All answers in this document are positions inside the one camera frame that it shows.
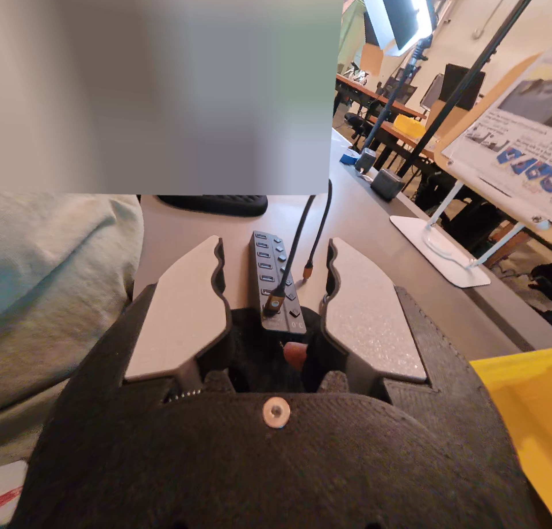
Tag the black computer monitor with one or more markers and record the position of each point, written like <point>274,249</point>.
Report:
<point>457,80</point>

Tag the white red-marked card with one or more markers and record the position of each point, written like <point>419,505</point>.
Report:
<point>11,486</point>

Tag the black office chair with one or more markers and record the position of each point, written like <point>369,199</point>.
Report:
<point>358,125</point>

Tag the person's pale green shirt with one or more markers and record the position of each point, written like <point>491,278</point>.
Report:
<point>56,278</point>

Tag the wooden workbench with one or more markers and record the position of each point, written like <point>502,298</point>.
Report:
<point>371,93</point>
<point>388,130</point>

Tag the white document stand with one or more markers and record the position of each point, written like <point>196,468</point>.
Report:
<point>509,149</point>

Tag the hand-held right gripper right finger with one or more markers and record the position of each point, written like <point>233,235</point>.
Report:
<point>371,322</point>

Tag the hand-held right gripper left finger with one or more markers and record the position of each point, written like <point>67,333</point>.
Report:
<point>181,317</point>

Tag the grey computer monitor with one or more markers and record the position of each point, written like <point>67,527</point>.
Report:
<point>431,93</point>

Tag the black tripod pole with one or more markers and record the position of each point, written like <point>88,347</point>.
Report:
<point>474,69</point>

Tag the black multi-port usb hub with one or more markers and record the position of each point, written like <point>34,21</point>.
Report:
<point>264,261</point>

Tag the blue tape roll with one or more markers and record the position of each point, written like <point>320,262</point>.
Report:
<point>348,158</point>

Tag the yellow box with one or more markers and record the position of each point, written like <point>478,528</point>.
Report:
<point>409,125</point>

